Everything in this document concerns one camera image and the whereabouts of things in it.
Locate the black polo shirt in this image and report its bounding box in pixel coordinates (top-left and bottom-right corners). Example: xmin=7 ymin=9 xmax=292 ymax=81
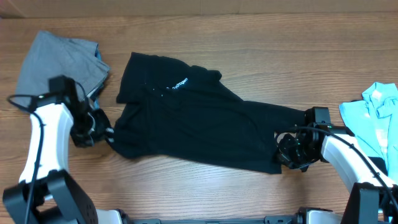
xmin=111 ymin=52 xmax=304 ymax=174

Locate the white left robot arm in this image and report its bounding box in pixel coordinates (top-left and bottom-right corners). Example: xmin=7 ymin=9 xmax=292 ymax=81
xmin=2 ymin=75 xmax=130 ymax=224

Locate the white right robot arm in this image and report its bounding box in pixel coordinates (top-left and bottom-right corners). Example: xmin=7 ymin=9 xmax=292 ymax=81
xmin=274 ymin=107 xmax=397 ymax=223

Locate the light blue shirt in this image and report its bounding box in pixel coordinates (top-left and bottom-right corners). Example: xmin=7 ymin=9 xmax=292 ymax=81
xmin=339 ymin=82 xmax=397 ymax=182

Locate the dark garment under blue shirt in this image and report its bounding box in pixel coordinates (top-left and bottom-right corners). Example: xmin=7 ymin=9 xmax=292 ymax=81
xmin=369 ymin=157 xmax=388 ymax=176

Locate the grey folded shirt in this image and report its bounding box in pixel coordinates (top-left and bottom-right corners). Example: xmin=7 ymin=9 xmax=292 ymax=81
xmin=15 ymin=30 xmax=110 ymax=101

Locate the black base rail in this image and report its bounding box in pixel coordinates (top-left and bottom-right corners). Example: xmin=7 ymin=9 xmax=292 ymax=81
xmin=130 ymin=215 xmax=297 ymax=224

